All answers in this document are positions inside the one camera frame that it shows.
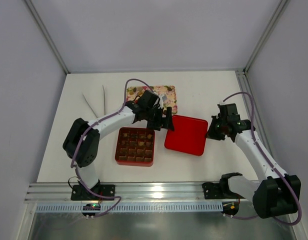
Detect right aluminium frame post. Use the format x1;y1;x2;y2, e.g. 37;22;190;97
243;0;290;75

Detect aluminium frame post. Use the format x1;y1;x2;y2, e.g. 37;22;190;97
23;0;70;75
243;0;290;75

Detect left aluminium frame post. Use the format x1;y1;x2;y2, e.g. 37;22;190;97
23;0;70;75

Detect red chocolate box with insert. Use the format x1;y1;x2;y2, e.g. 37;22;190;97
114;127;155;167

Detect aluminium rail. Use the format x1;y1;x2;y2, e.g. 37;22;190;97
235;70;280;179
24;181;205;203

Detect red box lid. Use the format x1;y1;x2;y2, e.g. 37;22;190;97
164;115;209;156

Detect aluminium front rail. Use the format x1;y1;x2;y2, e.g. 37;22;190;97
24;181;205;203

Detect aluminium right side rail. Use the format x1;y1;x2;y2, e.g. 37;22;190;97
235;70;280;179

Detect metal tongs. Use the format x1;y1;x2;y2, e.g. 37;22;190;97
82;85;106;118

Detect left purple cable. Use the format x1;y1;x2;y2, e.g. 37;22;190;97
67;78;155;217

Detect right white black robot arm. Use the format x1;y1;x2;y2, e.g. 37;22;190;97
206;103;301;219

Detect purple cable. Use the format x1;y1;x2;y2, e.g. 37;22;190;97
67;78;155;217
218;91;303;226

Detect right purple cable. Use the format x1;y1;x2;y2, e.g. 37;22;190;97
218;91;303;226

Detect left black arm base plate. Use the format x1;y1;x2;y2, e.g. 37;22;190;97
70;183;116;201

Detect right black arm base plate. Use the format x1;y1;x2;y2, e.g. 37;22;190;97
202;182;238;200

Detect slotted grey cable duct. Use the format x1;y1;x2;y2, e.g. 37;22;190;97
35;201;223;214

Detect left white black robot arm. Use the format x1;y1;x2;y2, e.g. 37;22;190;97
62;90;175;201

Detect floral rectangular tray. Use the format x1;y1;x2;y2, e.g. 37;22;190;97
126;85;178;115

